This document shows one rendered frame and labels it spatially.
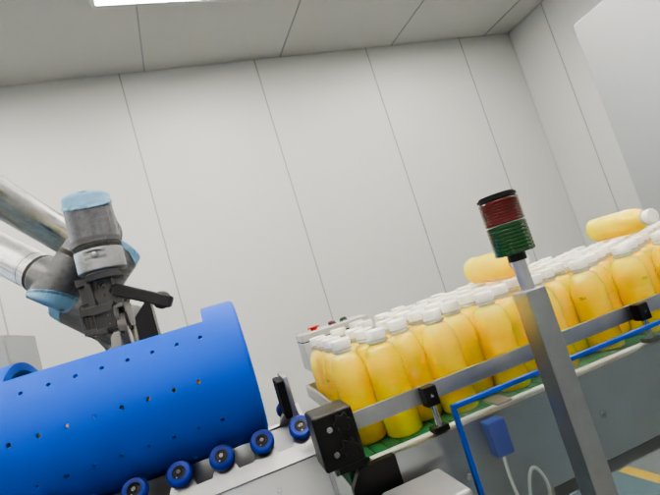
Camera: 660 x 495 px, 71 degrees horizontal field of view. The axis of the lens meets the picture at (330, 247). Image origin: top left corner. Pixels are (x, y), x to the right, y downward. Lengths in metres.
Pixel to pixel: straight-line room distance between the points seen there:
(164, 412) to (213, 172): 3.28
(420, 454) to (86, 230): 0.74
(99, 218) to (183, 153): 3.09
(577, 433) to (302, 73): 4.13
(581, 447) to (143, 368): 0.71
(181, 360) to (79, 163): 3.31
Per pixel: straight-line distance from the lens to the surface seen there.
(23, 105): 4.34
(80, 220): 1.00
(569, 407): 0.82
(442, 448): 0.89
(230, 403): 0.88
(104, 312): 0.98
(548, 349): 0.79
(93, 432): 0.90
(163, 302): 0.98
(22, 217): 1.63
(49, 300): 1.11
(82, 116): 4.23
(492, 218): 0.77
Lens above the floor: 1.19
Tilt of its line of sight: 5 degrees up
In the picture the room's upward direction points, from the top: 17 degrees counter-clockwise
